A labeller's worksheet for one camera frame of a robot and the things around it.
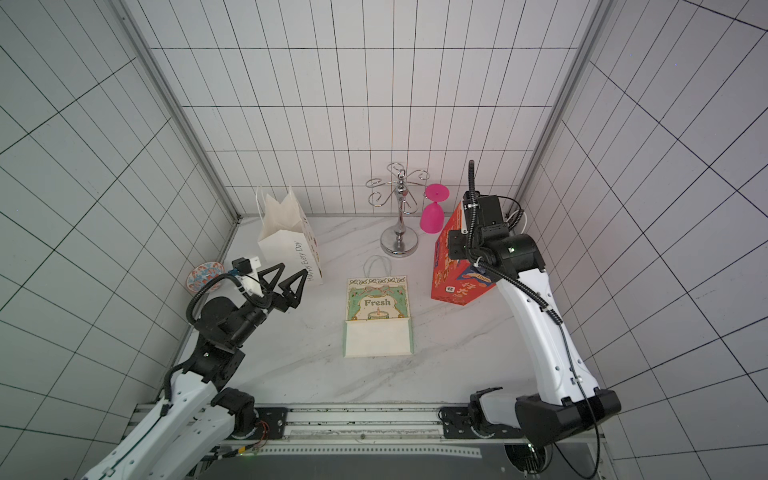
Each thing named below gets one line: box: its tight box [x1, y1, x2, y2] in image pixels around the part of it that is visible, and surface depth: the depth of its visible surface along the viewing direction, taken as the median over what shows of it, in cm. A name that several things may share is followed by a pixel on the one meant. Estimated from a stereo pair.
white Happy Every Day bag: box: [256, 186, 323, 285], surface depth 87 cm
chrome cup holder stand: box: [366, 162, 430, 258], surface depth 97 cm
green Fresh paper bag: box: [343, 255, 415, 358], surface depth 94 cm
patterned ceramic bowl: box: [186, 262, 225, 293], surface depth 101 cm
